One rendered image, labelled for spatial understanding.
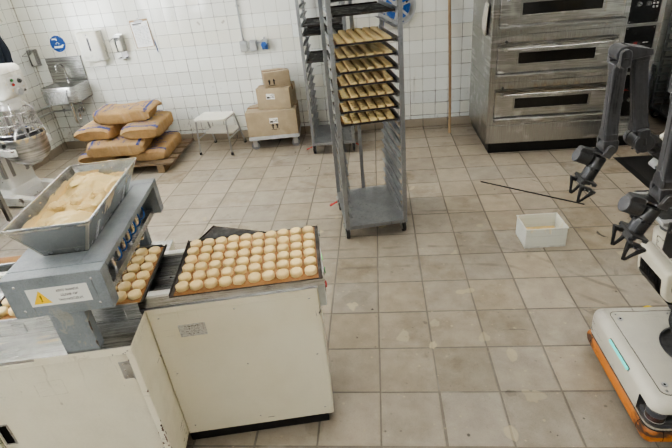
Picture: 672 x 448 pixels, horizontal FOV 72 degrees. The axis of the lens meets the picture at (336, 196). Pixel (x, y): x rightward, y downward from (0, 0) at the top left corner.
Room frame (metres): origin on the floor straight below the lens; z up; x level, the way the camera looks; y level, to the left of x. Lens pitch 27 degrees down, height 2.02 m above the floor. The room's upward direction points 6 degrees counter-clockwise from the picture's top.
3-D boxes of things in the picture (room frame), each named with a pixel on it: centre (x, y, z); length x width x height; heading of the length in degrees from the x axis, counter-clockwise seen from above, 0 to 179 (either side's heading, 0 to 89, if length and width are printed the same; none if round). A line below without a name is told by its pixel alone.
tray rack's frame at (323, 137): (5.25, -0.05, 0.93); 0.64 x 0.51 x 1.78; 176
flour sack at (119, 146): (5.14, 2.39, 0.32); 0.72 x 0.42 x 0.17; 88
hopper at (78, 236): (1.63, 0.97, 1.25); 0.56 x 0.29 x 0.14; 3
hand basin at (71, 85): (5.87, 3.12, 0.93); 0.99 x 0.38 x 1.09; 83
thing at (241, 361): (1.65, 0.47, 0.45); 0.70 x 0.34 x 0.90; 93
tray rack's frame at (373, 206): (3.41, -0.27, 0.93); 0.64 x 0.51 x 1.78; 4
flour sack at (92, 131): (5.40, 2.62, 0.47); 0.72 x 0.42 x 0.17; 174
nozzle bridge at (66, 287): (1.63, 0.97, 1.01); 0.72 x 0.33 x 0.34; 3
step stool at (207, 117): (5.50, 1.33, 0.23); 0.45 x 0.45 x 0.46; 75
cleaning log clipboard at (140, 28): (5.93, 2.10, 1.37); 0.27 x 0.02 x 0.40; 83
